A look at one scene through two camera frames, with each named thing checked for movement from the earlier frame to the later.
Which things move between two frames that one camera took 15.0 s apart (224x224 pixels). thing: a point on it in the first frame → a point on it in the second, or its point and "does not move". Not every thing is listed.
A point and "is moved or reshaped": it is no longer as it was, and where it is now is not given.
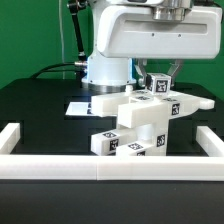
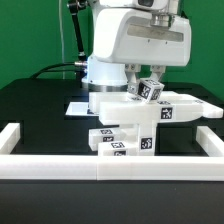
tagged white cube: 159,83 is moved or reshaped
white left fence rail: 9,137 does not move
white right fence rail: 209,141 does not move
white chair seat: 156,134 → 137,139
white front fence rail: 112,167 does not move
